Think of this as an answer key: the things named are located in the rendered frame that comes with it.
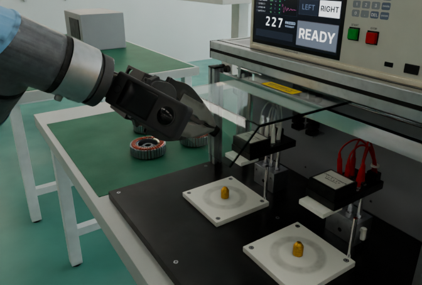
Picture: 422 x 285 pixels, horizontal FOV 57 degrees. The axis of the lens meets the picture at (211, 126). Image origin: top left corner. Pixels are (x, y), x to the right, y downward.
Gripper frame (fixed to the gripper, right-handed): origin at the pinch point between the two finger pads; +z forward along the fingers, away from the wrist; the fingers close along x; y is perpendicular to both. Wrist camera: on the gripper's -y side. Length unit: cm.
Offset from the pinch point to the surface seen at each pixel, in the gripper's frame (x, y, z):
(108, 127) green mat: 21, 84, 23
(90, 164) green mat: 29, 58, 11
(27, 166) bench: 67, 154, 24
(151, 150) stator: 18, 51, 24
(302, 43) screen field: -22.3, 8.6, 19.7
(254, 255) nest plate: 19.6, -2.6, 20.8
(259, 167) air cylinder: 6.7, 19.0, 35.4
